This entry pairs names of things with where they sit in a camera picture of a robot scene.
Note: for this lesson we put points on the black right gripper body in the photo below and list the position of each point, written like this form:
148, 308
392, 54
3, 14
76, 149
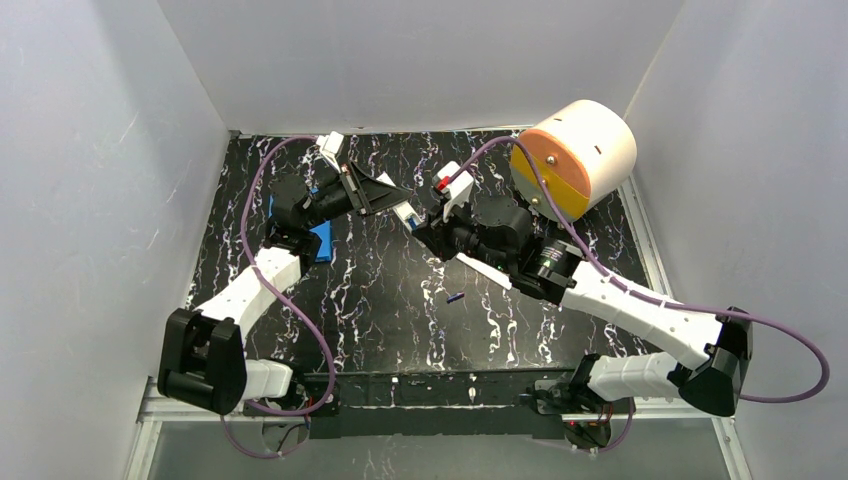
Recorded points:
436, 235

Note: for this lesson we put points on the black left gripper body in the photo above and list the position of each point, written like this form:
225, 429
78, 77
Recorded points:
353, 189

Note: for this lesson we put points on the white remote battery cover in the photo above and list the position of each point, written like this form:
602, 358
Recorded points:
493, 274

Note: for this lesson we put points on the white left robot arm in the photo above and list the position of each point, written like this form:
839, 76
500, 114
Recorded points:
203, 361

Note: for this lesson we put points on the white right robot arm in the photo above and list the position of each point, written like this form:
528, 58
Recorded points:
702, 358

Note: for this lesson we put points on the blue flat box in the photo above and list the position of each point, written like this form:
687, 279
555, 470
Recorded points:
322, 242

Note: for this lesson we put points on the white round drawer cabinet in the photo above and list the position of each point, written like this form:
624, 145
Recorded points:
583, 152

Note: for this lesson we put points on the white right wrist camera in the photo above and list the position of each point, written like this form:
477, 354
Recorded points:
454, 186

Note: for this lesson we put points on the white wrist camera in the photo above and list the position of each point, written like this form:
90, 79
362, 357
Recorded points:
329, 146
454, 186

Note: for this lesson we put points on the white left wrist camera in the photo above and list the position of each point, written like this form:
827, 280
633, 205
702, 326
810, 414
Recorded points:
329, 146

